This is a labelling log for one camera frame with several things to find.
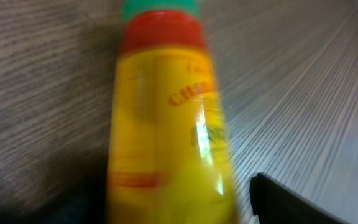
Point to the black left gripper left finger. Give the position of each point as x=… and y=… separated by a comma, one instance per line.
x=81, y=208

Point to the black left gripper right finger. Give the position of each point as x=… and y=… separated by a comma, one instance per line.
x=273, y=203

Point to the red yellow sauce bottle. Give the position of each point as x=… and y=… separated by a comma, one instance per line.
x=169, y=154

